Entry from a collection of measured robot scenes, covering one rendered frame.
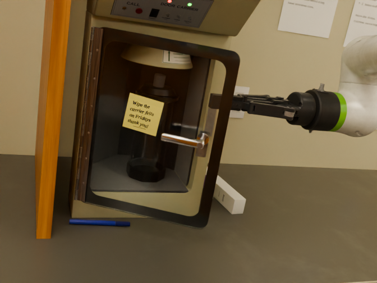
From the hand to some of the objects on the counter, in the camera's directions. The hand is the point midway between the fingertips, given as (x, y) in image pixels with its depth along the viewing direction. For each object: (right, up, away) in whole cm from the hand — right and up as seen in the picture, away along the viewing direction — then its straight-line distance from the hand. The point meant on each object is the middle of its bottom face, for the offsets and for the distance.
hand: (225, 101), depth 96 cm
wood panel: (-46, -21, +22) cm, 56 cm away
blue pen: (-29, -28, +10) cm, 41 cm away
